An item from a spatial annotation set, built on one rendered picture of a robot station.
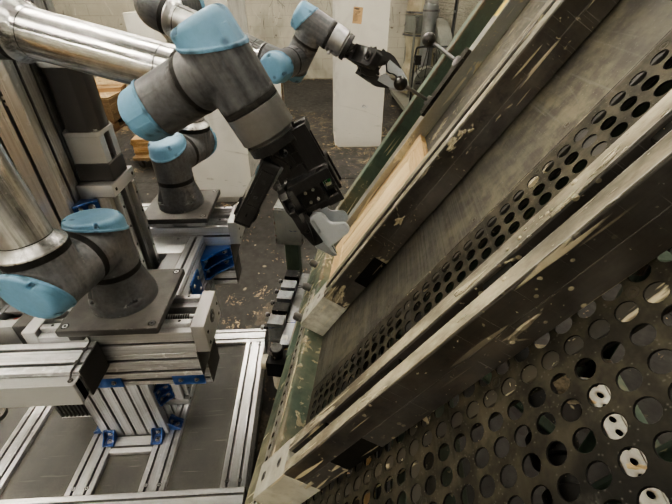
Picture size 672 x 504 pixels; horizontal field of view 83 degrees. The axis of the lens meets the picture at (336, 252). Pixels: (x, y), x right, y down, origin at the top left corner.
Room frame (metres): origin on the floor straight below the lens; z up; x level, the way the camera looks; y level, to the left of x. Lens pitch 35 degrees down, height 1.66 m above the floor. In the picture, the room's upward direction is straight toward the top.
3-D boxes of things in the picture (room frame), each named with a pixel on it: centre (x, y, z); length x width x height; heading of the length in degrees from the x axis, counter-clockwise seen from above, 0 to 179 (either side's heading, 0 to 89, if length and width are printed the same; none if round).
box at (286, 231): (1.42, 0.19, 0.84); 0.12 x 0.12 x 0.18; 83
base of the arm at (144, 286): (0.71, 0.52, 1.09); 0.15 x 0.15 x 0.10
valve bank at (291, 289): (0.98, 0.18, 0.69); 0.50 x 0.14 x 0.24; 173
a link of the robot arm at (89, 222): (0.70, 0.52, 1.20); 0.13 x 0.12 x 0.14; 169
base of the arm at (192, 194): (1.21, 0.54, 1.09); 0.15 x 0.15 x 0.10
